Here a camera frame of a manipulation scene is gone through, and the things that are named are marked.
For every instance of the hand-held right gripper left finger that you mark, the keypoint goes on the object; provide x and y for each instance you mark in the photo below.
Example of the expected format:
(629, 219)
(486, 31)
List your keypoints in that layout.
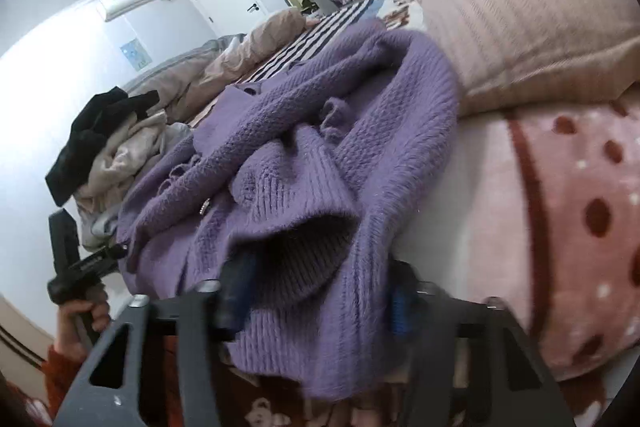
(239, 293)

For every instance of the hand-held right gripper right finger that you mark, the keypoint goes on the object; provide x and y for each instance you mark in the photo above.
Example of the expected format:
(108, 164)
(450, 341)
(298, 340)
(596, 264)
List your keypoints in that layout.
(400, 311)

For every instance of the purple knitted cardigan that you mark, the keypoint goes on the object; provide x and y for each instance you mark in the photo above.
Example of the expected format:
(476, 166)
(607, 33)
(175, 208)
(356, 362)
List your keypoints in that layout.
(305, 157)

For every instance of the person's left forearm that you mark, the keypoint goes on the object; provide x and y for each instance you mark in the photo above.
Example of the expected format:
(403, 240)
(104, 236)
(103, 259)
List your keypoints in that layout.
(62, 382)

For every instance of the person's left hand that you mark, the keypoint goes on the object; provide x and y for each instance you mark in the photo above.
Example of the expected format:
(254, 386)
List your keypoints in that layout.
(85, 322)

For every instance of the beige garment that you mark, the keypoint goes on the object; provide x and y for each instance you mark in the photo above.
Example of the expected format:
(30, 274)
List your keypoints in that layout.
(122, 169)

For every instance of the black garment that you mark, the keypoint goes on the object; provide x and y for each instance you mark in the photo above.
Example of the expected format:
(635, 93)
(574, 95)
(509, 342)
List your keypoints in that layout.
(90, 137)

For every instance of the pink dotted blanket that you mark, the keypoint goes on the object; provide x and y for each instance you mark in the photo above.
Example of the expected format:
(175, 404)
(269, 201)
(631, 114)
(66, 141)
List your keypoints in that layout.
(565, 232)

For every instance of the beige grey duvet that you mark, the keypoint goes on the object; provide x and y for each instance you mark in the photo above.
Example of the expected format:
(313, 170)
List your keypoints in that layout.
(220, 57)

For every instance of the striped bed sheet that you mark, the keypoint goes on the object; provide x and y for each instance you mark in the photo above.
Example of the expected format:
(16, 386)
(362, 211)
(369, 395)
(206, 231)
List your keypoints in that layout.
(320, 32)

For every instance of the pink ribbed pillow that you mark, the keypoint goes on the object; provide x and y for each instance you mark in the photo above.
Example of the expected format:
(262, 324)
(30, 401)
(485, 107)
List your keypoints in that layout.
(535, 27)

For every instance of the wall poster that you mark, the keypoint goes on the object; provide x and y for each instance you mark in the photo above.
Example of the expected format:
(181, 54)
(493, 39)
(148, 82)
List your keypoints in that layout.
(136, 54)

